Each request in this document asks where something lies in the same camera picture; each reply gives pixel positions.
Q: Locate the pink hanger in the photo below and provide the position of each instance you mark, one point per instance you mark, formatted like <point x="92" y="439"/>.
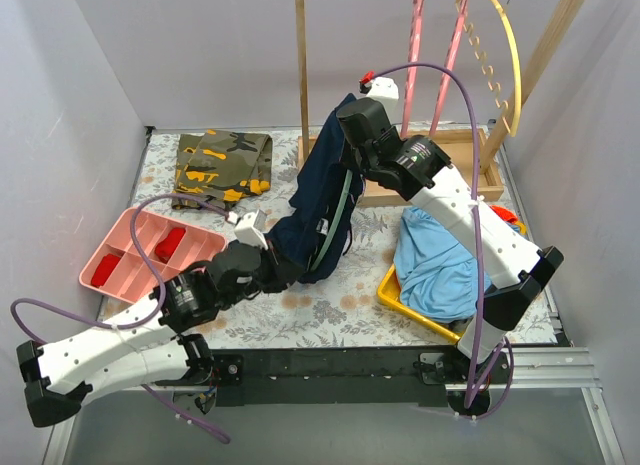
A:
<point x="413" y="56"/>
<point x="449" y="65"/>

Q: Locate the floral table mat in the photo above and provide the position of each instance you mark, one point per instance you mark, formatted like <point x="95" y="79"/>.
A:
<point x="340" y="311"/>

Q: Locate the camouflage shorts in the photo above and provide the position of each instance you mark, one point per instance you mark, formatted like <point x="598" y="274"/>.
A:
<point x="221" y="168"/>

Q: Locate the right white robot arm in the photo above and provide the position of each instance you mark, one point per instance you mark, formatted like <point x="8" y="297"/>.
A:
<point x="422" y="173"/>

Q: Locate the red cloth in tray rear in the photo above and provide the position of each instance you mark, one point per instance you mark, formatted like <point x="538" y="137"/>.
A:
<point x="166" y="247"/>

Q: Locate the pink divided organizer tray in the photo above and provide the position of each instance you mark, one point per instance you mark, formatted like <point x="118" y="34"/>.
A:
<point x="133" y="238"/>

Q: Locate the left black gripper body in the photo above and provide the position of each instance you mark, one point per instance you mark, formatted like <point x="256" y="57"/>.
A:
<point x="278" y="270"/>

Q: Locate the navy blue shorts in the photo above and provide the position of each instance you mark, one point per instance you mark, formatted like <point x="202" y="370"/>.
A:
<point x="300" y="235"/>

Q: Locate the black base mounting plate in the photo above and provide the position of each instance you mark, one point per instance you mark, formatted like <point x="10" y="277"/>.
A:
<point x="426" y="376"/>

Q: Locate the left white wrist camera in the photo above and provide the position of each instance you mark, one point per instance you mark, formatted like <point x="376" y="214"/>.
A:
<point x="248" y="228"/>

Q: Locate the pink hanger right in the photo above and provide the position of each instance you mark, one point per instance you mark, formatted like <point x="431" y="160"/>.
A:
<point x="449" y="65"/>

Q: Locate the orange garment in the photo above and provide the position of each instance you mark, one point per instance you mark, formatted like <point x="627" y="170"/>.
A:
<point x="506" y="214"/>

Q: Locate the green hanger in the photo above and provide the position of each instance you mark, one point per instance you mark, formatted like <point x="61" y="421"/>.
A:
<point x="334" y="222"/>

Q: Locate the pink hanger left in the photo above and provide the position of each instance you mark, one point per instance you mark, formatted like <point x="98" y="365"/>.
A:
<point x="413" y="56"/>

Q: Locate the red cloth in tray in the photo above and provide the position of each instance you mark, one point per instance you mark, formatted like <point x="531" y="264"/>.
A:
<point x="166" y="247"/>
<point x="104" y="269"/>

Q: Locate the wooden clothes rack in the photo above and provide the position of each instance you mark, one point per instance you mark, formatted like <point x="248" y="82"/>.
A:
<point x="457" y="143"/>

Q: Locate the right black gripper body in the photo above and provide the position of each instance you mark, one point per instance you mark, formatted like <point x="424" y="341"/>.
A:
<point x="357" y="148"/>

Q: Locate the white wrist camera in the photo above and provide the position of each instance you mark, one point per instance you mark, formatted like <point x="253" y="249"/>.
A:
<point x="381" y="89"/>
<point x="248" y="228"/>

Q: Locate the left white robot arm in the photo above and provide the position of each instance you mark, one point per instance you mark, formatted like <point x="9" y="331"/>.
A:
<point x="152" y="341"/>

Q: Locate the yellow hanger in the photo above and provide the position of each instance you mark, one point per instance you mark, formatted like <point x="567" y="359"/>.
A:
<point x="510" y="114"/>

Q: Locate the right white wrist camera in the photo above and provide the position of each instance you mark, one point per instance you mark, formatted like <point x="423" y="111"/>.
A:
<point x="381" y="89"/>

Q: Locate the light blue shorts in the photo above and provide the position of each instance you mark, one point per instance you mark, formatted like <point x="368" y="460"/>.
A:
<point x="438" y="276"/>

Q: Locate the red cloth in tray front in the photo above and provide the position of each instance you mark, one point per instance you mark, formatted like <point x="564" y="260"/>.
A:
<point x="104" y="269"/>

